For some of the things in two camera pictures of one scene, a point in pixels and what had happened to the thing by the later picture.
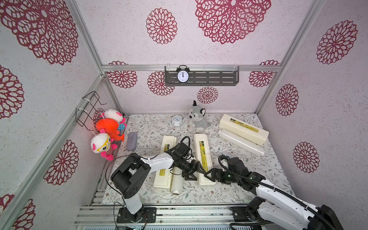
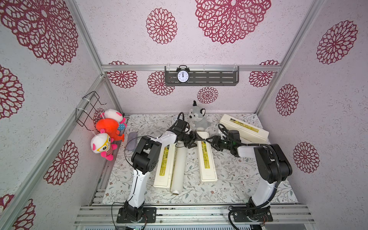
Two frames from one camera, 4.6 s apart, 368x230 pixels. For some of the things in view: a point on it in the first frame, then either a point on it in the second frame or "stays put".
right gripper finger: x=213 y=176 -> x=214 y=147
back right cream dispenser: x=245 y=130 stays put
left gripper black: x=193 y=169 -> x=197 y=137
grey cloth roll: x=132 y=141 stays put
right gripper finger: x=213 y=174 -> x=215 y=139
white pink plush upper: x=113 y=114 stays put
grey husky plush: x=197 y=122 stays put
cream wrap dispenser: x=162 y=178 stays put
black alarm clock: x=183 y=75 stays put
